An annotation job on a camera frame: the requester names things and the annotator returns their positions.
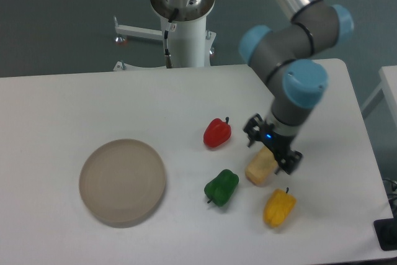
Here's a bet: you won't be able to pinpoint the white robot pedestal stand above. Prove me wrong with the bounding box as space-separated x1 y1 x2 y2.
114 0 216 68

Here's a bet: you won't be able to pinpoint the beige bread loaf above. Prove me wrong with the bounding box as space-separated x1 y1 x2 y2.
245 146 278 186

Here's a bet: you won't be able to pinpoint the black box at table edge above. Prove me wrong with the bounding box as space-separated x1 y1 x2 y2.
373 218 396 251

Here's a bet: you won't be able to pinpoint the yellow bell pepper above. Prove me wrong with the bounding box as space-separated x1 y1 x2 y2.
262 187 297 228

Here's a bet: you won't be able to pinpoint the red bell pepper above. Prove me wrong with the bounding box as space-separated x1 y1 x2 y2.
203 117 232 148

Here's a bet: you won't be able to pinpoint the white side table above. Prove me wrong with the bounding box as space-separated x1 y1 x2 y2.
360 65 397 123

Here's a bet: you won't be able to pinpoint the black cable on pedestal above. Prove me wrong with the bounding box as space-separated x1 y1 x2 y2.
163 7 180 69

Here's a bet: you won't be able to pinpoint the green bell pepper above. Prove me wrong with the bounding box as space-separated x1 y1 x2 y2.
204 169 239 207

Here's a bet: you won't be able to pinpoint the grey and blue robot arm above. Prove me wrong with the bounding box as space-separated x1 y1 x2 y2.
116 0 354 173

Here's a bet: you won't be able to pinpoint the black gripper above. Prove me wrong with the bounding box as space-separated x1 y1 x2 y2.
243 114 303 175

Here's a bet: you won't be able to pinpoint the black cables at right edge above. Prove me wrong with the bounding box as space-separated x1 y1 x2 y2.
382 176 397 216

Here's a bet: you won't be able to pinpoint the beige round plate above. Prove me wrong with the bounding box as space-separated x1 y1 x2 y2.
79 139 166 228

